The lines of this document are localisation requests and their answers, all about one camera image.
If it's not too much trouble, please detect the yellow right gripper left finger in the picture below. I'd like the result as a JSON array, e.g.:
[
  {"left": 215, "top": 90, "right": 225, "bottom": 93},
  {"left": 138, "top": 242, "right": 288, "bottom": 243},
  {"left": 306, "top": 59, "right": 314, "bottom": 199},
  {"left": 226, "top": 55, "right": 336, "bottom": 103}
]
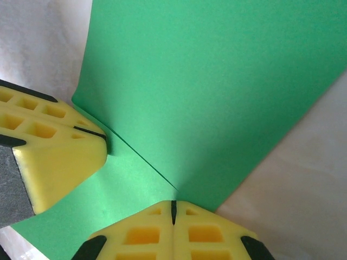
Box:
[{"left": 70, "top": 200, "right": 175, "bottom": 260}]

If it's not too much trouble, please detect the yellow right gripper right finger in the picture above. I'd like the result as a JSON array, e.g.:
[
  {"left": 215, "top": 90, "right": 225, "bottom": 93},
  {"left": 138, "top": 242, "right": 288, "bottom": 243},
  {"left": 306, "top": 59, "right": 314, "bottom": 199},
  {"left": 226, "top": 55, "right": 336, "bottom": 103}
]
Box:
[{"left": 172, "top": 200, "right": 269, "bottom": 260}]

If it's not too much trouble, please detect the green square paper sheet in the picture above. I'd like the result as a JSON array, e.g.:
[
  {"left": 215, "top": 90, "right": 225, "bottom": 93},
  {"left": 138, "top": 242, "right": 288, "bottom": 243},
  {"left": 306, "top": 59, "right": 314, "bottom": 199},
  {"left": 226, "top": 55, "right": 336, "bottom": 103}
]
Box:
[{"left": 10, "top": 0, "right": 347, "bottom": 248}]

